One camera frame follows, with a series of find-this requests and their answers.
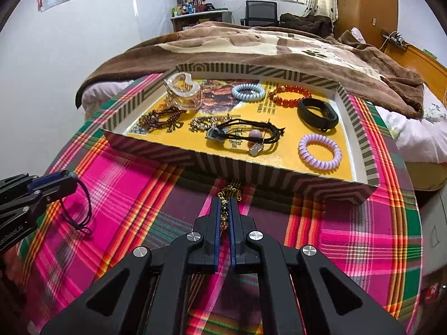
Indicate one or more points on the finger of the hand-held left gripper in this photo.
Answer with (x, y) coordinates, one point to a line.
(61, 183)
(45, 180)

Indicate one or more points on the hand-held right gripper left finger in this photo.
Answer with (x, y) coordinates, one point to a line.
(218, 237)

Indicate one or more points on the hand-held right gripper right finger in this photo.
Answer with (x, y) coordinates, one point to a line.
(234, 237)

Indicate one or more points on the striped cardboard box yellow bottom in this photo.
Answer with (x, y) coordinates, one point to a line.
(223, 162)

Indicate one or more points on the pink green plaid tablecloth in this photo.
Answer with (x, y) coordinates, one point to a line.
(122, 188)

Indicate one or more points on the clear plastic hair claw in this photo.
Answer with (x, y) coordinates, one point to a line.
(183, 96)

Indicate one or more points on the brown paw print blanket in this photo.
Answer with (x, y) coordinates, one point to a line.
(244, 49)

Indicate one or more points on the grey drawer cabinet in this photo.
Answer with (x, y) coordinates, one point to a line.
(434, 226)

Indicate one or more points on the dark wooden desk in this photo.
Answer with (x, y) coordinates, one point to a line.
(199, 21)

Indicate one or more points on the group of bottles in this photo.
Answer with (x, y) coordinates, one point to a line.
(185, 7)

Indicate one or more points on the dark brown clothes pile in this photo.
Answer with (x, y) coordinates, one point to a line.
(307, 24)

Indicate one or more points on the black office chair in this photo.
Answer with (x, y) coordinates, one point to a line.
(260, 12)

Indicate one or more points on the power strip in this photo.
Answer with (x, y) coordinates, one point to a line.
(394, 38)

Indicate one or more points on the wooden headboard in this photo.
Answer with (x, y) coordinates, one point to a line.
(422, 62)

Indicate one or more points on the wooden wardrobe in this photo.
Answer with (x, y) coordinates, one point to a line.
(366, 7)

